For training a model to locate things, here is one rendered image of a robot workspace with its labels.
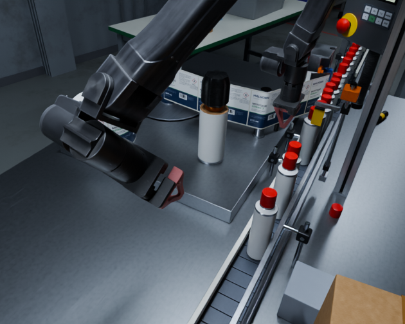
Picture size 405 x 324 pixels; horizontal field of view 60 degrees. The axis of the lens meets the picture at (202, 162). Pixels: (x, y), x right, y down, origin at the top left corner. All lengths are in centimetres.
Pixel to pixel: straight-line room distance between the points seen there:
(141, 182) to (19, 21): 352
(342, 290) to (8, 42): 372
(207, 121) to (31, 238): 59
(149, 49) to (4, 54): 356
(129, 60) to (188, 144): 81
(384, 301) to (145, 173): 40
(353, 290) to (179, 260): 48
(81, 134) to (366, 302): 47
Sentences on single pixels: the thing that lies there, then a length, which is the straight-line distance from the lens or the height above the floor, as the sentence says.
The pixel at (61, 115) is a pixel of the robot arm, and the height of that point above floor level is 133.
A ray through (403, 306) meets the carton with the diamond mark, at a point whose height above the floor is 112.
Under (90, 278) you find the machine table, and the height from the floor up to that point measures 83.
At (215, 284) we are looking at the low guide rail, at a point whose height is 91.
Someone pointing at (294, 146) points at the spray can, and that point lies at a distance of 92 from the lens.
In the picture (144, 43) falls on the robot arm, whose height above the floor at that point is 144.
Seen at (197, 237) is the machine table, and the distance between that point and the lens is 99.
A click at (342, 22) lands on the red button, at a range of 105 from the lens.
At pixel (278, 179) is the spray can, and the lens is 91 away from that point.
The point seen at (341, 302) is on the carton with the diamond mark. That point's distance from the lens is 59.
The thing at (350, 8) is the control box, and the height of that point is 137.
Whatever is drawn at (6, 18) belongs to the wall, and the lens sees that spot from 393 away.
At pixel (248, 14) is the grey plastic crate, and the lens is 309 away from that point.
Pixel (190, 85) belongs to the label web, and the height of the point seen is 102.
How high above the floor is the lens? 158
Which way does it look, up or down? 37 degrees down
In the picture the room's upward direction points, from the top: 3 degrees clockwise
